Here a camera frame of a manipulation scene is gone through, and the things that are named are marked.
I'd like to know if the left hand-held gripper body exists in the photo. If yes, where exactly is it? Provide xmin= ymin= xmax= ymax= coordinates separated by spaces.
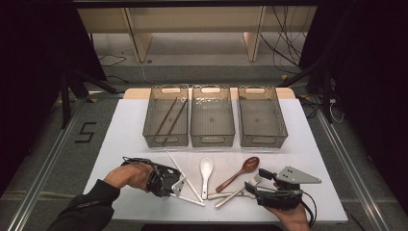
xmin=145 ymin=157 xmax=188 ymax=198

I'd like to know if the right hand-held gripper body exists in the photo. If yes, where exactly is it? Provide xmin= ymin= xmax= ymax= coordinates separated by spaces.
xmin=254 ymin=166 xmax=322 ymax=212

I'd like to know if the silver fork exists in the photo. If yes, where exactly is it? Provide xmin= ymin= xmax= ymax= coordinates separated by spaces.
xmin=214 ymin=173 xmax=264 ymax=209

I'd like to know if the brown wooden spoon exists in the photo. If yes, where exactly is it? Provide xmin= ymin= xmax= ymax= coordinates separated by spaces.
xmin=215 ymin=156 xmax=261 ymax=193

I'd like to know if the white ceramic spoon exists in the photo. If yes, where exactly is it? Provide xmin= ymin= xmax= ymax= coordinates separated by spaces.
xmin=199 ymin=157 xmax=216 ymax=201

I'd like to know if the clear grey plastic bin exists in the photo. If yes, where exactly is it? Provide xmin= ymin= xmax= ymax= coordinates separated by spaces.
xmin=237 ymin=85 xmax=289 ymax=149
xmin=190 ymin=84 xmax=236 ymax=148
xmin=142 ymin=84 xmax=191 ymax=148

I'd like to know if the brown chopstick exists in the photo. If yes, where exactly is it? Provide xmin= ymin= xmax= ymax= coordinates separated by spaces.
xmin=155 ymin=96 xmax=178 ymax=137
xmin=164 ymin=98 xmax=189 ymax=143

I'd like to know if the person's right hand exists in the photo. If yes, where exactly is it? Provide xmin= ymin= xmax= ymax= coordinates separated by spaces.
xmin=266 ymin=182 xmax=312 ymax=231

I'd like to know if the person's left hand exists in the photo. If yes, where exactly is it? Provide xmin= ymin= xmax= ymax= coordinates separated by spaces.
xmin=103 ymin=163 xmax=155 ymax=193

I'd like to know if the white table sheet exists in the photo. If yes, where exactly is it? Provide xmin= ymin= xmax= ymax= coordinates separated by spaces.
xmin=73 ymin=97 xmax=349 ymax=224

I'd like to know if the black metal stand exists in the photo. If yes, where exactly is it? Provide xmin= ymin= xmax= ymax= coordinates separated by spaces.
xmin=59 ymin=68 xmax=119 ymax=129
xmin=277 ymin=47 xmax=338 ymax=124

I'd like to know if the black curtain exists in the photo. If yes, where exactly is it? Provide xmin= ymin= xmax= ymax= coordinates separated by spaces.
xmin=297 ymin=0 xmax=408 ymax=213
xmin=0 ymin=0 xmax=107 ymax=193

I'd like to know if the beige wooden bench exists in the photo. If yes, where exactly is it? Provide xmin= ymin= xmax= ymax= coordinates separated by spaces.
xmin=76 ymin=6 xmax=319 ymax=64

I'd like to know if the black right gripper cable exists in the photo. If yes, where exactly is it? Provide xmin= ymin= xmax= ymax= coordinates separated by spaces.
xmin=299 ymin=191 xmax=319 ymax=229

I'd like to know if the metal floor rail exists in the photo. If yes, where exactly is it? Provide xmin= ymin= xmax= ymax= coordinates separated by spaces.
xmin=316 ymin=105 xmax=391 ymax=231
xmin=6 ymin=109 xmax=85 ymax=231

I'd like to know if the white cable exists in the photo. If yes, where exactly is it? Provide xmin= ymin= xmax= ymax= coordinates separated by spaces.
xmin=328 ymin=97 xmax=345 ymax=124

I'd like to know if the bundle of black cables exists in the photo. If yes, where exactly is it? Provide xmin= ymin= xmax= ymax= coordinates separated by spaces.
xmin=259 ymin=6 xmax=309 ymax=75

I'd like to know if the black floor cable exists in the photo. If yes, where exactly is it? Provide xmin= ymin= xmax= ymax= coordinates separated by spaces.
xmin=96 ymin=53 xmax=129 ymax=84

